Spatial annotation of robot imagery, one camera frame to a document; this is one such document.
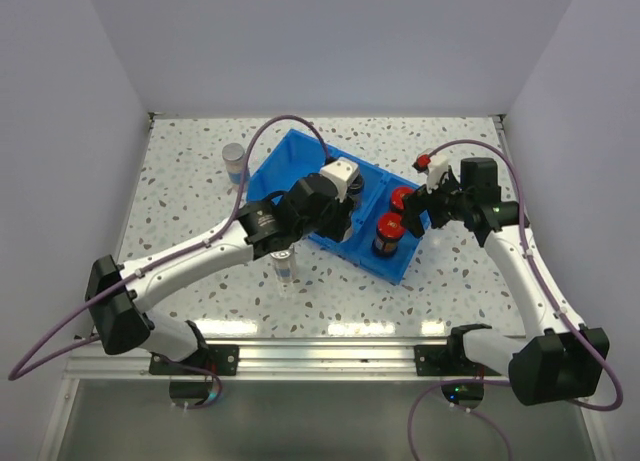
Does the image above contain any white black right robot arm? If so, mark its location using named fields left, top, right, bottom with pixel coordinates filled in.
left=402, top=154, right=610, bottom=406

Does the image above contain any aluminium mounting rail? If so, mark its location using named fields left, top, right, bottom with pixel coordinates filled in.
left=62, top=338, right=506, bottom=380

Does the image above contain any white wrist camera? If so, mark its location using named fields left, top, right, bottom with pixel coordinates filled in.
left=319, top=157, right=359, bottom=202
left=413, top=152, right=450, bottom=193

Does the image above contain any blue three-compartment plastic bin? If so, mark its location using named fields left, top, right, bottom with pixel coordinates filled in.
left=247, top=128, right=432, bottom=287

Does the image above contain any black-cap clear shaker bottle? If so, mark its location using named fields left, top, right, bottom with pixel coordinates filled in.
left=347, top=175, right=365, bottom=209

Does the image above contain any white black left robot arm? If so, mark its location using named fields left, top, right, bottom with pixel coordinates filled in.
left=86, top=168, right=359, bottom=374

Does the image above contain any red-lid sauce jar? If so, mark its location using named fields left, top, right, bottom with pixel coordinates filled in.
left=372, top=211, right=406, bottom=257
left=389, top=185, right=415, bottom=214

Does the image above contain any toothpick jar blue label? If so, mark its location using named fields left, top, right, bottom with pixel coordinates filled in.
left=270, top=246, right=296, bottom=284
left=221, top=143, right=246, bottom=187

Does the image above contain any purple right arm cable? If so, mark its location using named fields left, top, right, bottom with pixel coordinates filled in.
left=405, top=139, right=624, bottom=461

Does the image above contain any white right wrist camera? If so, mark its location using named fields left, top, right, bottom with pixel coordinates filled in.
left=413, top=152, right=450, bottom=193

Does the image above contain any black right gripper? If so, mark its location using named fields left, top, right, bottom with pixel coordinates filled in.
left=400, top=167, right=472, bottom=238

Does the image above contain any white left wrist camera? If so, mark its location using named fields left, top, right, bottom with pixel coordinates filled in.
left=319, top=157, right=359, bottom=202

